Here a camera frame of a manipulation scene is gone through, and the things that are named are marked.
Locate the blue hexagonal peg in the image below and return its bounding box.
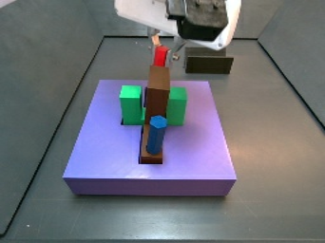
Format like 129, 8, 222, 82
146, 115, 168, 155

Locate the black angled block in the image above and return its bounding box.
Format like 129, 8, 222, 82
185, 47, 235, 74

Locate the purple board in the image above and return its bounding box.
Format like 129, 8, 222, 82
63, 80, 237, 196

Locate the brown L-shaped block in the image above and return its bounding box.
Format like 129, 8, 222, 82
140, 65, 170, 164

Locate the red hexagonal peg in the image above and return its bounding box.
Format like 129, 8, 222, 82
154, 46, 169, 66

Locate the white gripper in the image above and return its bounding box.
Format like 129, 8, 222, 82
114, 0, 241, 67

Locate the green U-shaped block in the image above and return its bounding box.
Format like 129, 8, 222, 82
119, 85, 188, 126

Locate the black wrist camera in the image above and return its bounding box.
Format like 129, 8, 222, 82
165, 0, 229, 41

